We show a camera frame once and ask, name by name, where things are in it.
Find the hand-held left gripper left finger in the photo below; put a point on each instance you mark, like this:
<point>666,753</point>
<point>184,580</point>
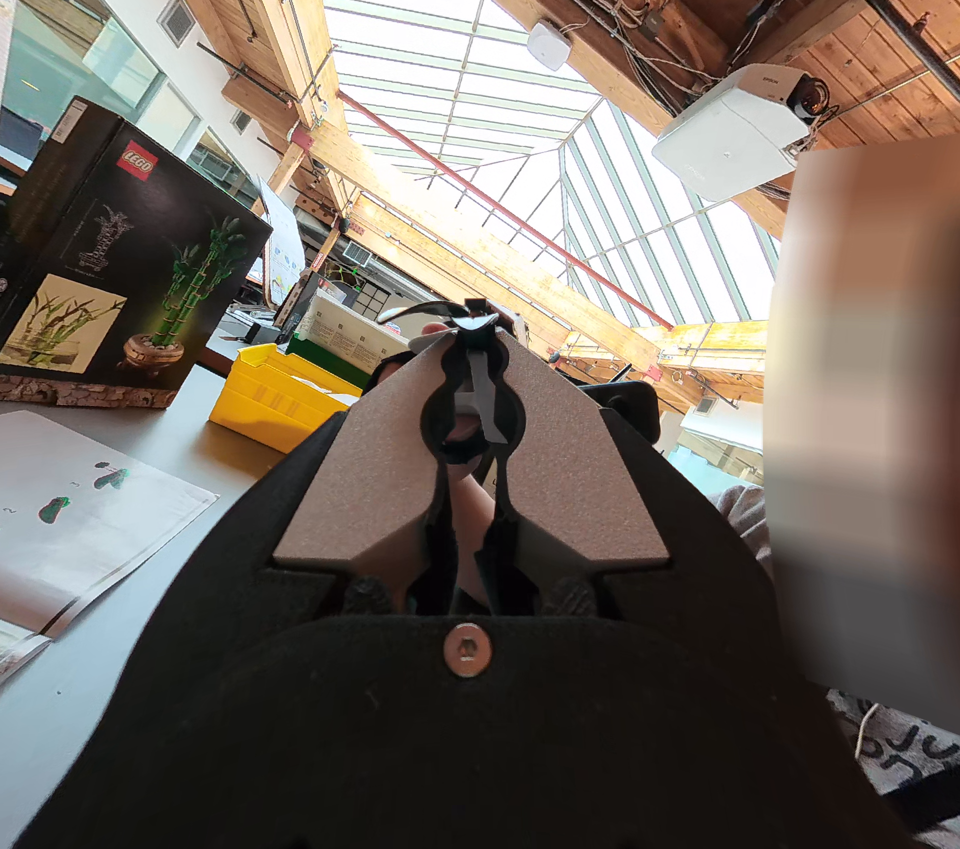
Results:
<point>360,489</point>

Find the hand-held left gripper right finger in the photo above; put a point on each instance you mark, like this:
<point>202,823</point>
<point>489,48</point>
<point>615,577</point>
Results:
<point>578,489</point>

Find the green lego leaf sprig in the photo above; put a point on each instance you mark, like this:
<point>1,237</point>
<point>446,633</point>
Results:
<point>477,331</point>

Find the lego instruction booklet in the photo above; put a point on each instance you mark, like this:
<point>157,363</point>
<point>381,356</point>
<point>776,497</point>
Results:
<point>90,527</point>

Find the black lego set box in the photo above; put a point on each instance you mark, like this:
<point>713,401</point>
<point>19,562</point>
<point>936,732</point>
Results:
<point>136,227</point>

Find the person's right hand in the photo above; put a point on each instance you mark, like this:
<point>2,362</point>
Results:
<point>469,527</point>

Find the yellow plastic bin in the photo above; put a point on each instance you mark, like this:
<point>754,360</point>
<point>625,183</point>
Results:
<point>263,407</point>

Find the white cardboard box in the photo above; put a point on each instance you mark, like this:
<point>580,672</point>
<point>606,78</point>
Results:
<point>337,339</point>

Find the red ceiling pipe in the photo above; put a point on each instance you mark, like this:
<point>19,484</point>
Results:
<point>487,204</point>

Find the white poster board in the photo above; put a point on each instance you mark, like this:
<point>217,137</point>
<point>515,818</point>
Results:
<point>284,249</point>

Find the white ceiling projector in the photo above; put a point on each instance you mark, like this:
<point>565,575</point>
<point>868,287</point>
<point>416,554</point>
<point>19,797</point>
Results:
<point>735,137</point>

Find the grey wall vent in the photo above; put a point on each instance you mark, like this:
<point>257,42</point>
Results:
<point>176,21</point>

